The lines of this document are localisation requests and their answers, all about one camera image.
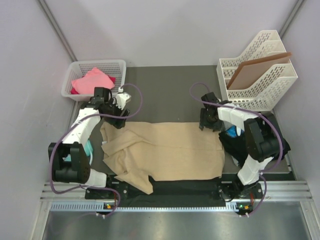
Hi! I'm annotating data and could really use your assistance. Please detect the white plastic basket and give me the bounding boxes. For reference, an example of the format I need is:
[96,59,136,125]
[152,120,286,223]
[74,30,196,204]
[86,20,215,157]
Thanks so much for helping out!
[61,59,127,102]

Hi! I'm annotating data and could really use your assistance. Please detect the pink folded t shirt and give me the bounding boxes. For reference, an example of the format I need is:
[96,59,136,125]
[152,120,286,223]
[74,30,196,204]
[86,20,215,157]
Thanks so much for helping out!
[70,67,116,95]

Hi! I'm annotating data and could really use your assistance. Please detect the brown cardboard sheet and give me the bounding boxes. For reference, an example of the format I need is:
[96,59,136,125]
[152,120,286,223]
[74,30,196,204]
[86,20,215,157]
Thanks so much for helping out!
[226,52,292,90]

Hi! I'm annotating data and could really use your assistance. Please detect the grey slotted cable duct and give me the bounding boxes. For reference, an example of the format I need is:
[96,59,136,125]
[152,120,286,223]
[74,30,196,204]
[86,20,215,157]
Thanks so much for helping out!
[49,201,253,213]

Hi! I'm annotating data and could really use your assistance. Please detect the purple cable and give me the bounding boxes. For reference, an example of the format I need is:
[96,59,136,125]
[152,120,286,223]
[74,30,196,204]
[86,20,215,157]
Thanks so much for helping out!
[49,83,144,218]
[189,82,285,218]

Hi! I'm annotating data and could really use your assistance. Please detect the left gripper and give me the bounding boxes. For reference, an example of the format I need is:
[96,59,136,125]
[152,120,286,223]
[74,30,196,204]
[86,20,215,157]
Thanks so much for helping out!
[103,98,130,130]

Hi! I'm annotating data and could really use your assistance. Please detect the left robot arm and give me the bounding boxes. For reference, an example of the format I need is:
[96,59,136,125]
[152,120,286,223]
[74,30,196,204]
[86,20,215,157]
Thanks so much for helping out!
[48,87,131,199]

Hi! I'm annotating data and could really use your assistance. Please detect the white file organizer rack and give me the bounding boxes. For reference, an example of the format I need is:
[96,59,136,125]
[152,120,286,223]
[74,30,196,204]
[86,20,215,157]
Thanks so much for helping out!
[216,30,298,112]

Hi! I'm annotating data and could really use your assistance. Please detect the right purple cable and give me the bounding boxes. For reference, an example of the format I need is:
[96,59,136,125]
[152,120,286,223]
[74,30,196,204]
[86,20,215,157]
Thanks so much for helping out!
[189,82,285,218]

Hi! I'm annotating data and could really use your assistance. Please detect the beige t shirt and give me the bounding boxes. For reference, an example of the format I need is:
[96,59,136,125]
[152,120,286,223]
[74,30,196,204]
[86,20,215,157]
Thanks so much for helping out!
[100,121,225,195]

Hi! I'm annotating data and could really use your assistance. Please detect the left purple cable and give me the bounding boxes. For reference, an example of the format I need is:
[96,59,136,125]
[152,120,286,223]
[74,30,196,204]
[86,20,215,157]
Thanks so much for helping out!
[49,83,144,218]

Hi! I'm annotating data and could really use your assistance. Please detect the teal headphones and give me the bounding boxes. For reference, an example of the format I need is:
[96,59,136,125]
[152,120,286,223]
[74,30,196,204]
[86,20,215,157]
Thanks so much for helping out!
[63,140,94,165]

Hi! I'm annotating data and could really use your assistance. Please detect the black graphic t shirt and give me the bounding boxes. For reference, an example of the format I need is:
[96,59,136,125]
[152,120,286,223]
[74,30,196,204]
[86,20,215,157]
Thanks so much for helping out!
[219,112,291,167]

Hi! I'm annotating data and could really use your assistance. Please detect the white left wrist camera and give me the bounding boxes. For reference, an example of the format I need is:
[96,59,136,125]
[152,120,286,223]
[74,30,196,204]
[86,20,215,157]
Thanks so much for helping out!
[114,87,132,110]

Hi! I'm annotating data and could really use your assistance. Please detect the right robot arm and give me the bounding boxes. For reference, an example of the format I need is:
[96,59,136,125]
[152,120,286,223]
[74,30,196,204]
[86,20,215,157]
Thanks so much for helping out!
[200,92,287,198]

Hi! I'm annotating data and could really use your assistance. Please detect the aluminium frame rail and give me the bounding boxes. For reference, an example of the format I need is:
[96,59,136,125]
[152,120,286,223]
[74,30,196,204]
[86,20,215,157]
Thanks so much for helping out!
[39,181,313,201]

